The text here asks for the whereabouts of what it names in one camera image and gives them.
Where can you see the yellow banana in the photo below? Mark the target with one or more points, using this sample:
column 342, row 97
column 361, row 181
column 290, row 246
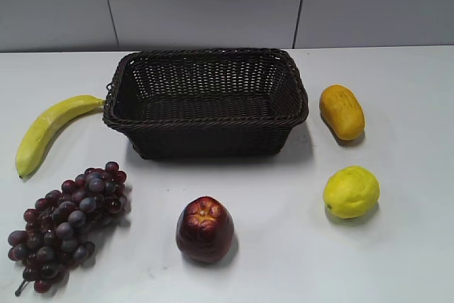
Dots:
column 32, row 148

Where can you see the yellow lemon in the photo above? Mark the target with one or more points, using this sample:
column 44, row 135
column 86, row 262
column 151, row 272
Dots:
column 351, row 192

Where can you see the dark red apple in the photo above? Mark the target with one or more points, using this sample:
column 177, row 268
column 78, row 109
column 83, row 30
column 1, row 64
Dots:
column 204, row 230

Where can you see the purple grape bunch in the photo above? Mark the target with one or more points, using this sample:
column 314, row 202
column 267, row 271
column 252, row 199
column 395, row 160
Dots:
column 55, row 238

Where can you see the orange mango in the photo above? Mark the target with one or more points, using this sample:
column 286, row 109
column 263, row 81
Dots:
column 342, row 112

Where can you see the dark brown wicker basket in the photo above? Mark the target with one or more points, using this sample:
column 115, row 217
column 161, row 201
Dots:
column 208, row 103

